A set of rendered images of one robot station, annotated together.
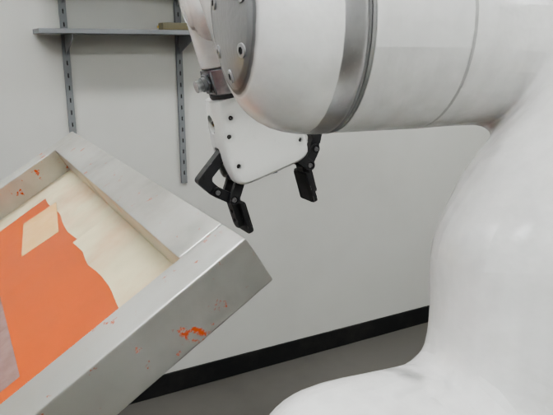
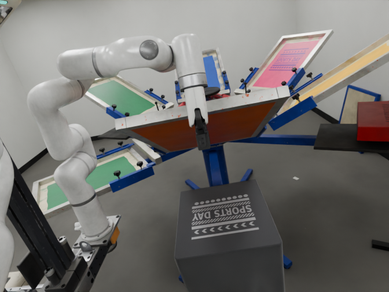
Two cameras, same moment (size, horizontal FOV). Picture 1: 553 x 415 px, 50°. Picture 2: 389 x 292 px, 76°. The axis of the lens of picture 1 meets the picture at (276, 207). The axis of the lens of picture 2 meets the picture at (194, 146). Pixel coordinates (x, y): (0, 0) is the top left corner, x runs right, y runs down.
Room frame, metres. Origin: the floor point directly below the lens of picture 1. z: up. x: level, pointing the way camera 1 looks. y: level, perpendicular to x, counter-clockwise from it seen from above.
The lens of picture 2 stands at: (1.03, -0.53, 1.76)
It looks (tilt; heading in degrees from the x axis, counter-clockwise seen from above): 24 degrees down; 124
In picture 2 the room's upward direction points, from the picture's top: 12 degrees counter-clockwise
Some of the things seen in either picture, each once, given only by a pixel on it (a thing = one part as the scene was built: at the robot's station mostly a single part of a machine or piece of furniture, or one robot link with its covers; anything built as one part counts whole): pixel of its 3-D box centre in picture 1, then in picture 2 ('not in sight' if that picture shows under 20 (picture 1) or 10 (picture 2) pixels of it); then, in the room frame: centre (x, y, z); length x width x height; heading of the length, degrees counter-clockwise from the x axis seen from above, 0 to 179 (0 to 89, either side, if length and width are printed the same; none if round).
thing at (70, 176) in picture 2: not in sight; (76, 179); (0.20, -0.10, 1.37); 0.13 x 0.10 x 0.16; 110
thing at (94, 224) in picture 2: not in sight; (87, 215); (0.19, -0.11, 1.21); 0.16 x 0.13 x 0.15; 25
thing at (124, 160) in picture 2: not in sight; (106, 160); (-0.47, 0.52, 1.05); 1.08 x 0.61 x 0.23; 59
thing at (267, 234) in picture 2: not in sight; (221, 212); (0.53, 0.32, 0.95); 0.48 x 0.44 x 0.01; 119
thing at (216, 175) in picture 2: not in sight; (215, 172); (0.29, 0.75, 0.89); 1.24 x 0.06 x 0.06; 119
